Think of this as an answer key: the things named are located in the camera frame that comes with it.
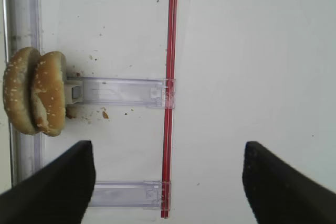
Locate clear plastic sheet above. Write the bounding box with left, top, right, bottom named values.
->
left=39, top=0, right=192, bottom=183

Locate sesame bun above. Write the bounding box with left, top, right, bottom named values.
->
left=3, top=47, right=40, bottom=135
left=31, top=51, right=66, bottom=137

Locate sesame bun top outer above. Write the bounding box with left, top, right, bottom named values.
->
left=3, top=47, right=40, bottom=135

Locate clear long rail right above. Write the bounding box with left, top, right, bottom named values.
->
left=3, top=0, right=41, bottom=185

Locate red right guide rail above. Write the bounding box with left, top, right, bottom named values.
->
left=161, top=0, right=178, bottom=219

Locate white pusher block upper right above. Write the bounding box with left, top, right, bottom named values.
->
left=64, top=84, right=83, bottom=105

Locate clear pusher track upper right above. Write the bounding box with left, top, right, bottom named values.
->
left=65, top=77, right=167, bottom=109

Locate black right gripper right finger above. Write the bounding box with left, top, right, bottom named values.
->
left=242, top=141, right=335, bottom=223

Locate clear pusher track lower right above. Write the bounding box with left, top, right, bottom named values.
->
left=89, top=180, right=171, bottom=210

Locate sesame bun top inner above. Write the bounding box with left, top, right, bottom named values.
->
left=31, top=51, right=66, bottom=137

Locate clear pusher track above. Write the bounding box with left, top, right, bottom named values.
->
left=89, top=180, right=171, bottom=210
left=65, top=77, right=167, bottom=109

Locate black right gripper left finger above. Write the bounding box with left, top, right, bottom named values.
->
left=1, top=141, right=95, bottom=223

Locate metal tray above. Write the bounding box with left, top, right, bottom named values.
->
left=2, top=0, right=14, bottom=187

